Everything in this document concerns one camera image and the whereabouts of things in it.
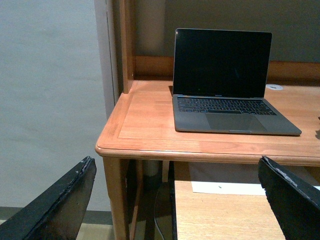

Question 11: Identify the wooden pull-out keyboard tray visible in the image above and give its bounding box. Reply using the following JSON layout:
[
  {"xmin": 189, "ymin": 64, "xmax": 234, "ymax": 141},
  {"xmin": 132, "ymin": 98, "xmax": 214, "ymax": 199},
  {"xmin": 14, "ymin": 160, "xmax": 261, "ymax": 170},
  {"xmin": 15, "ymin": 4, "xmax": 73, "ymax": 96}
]
[{"xmin": 168, "ymin": 161, "xmax": 320, "ymax": 240}]

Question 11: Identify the white cable grommet cover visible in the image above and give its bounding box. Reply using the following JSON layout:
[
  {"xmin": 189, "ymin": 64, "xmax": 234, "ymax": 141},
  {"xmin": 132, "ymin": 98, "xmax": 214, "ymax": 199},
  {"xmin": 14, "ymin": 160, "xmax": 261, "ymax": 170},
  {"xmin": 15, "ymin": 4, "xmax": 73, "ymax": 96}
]
[{"xmin": 265, "ymin": 84, "xmax": 284, "ymax": 91}]

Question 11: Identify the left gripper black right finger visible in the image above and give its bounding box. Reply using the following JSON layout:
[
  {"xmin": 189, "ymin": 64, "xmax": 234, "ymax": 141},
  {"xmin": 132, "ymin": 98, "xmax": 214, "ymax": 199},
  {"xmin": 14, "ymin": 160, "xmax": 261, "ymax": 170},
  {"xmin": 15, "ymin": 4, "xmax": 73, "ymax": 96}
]
[{"xmin": 258, "ymin": 156, "xmax": 320, "ymax": 240}]

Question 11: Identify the wooden desk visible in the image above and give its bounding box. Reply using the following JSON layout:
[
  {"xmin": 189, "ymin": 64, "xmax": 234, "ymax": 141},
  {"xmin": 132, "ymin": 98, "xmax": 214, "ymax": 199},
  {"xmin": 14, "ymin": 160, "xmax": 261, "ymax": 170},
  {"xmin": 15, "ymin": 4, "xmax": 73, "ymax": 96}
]
[{"xmin": 95, "ymin": 0, "xmax": 320, "ymax": 240}]

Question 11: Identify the grey open laptop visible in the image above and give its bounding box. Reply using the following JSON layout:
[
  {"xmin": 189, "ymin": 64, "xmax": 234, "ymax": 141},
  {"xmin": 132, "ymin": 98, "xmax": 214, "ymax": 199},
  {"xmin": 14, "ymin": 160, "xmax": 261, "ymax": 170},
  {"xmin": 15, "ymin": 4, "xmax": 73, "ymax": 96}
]
[{"xmin": 172, "ymin": 28, "xmax": 302, "ymax": 136}]

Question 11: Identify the grey power cable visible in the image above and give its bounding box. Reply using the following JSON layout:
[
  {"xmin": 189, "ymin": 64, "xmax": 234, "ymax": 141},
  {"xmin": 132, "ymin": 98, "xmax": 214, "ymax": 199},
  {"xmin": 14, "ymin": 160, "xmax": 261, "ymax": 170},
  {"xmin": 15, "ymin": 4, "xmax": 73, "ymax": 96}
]
[{"xmin": 152, "ymin": 182, "xmax": 169, "ymax": 240}]

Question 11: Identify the white pipe with grey base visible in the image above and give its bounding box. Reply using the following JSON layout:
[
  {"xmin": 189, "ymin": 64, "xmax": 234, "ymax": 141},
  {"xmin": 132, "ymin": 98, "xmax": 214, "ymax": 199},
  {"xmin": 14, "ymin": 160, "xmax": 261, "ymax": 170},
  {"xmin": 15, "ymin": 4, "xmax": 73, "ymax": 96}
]
[{"xmin": 143, "ymin": 160, "xmax": 160, "ymax": 184}]

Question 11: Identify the white paper sheet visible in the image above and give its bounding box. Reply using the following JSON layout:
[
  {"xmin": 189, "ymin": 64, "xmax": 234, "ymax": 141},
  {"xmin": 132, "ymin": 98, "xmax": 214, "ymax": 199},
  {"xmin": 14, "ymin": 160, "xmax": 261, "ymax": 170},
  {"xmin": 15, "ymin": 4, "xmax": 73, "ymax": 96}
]
[{"xmin": 191, "ymin": 181, "xmax": 320, "ymax": 196}]

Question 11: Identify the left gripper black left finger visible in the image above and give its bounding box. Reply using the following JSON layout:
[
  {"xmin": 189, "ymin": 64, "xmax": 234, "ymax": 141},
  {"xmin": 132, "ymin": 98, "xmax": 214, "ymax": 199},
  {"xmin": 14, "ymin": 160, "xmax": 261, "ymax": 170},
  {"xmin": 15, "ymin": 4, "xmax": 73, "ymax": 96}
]
[{"xmin": 0, "ymin": 156, "xmax": 97, "ymax": 240}]

